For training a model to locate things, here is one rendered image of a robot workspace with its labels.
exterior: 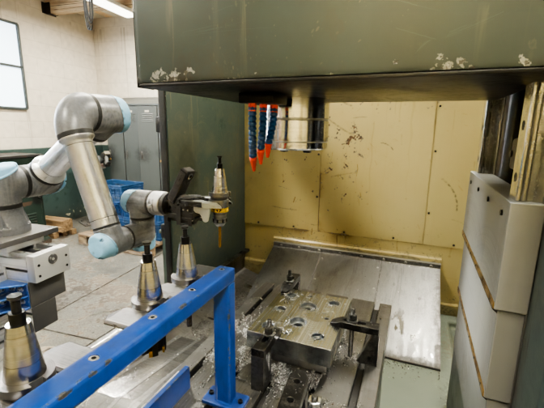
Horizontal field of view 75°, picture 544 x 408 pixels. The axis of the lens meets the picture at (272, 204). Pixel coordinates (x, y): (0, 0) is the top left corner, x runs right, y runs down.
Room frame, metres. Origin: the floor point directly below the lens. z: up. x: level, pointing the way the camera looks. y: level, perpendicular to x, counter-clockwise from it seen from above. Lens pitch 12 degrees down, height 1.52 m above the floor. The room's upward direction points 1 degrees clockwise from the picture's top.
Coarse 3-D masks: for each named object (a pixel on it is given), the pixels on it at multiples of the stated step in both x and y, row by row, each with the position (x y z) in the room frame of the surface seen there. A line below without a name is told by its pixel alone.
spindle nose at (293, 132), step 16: (288, 96) 0.83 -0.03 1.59; (304, 96) 0.83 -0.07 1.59; (288, 112) 0.83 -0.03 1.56; (304, 112) 0.83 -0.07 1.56; (320, 112) 0.85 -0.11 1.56; (288, 128) 0.83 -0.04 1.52; (304, 128) 0.83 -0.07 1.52; (320, 128) 0.85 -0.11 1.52; (272, 144) 0.86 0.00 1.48; (288, 144) 0.84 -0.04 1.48; (304, 144) 0.83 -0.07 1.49; (320, 144) 0.85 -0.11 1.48
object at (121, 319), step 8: (112, 312) 0.55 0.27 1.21; (120, 312) 0.54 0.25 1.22; (128, 312) 0.55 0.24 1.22; (136, 312) 0.55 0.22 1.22; (144, 312) 0.55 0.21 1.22; (112, 320) 0.52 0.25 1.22; (120, 320) 0.52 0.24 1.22; (128, 320) 0.52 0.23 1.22; (136, 320) 0.52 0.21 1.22; (120, 328) 0.51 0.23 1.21
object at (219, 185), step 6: (216, 168) 1.00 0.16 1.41; (222, 168) 1.00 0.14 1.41; (216, 174) 0.99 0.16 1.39; (222, 174) 0.99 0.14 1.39; (216, 180) 0.99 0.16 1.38; (222, 180) 0.99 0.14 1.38; (216, 186) 0.99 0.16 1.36; (222, 186) 0.99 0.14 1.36; (216, 192) 0.99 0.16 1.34; (222, 192) 0.99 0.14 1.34
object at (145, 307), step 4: (164, 292) 0.60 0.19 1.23; (136, 296) 0.59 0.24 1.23; (164, 296) 0.59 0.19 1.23; (132, 300) 0.57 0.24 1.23; (136, 300) 0.57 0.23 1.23; (160, 300) 0.58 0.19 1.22; (164, 300) 0.58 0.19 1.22; (132, 304) 0.56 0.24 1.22; (136, 304) 0.56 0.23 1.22; (140, 304) 0.56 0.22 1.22; (144, 304) 0.56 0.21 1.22; (148, 304) 0.56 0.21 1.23; (152, 304) 0.56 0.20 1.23; (156, 304) 0.56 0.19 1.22; (136, 308) 0.56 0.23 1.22; (140, 308) 0.55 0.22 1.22; (144, 308) 0.55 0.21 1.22; (148, 308) 0.55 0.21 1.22; (152, 308) 0.56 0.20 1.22
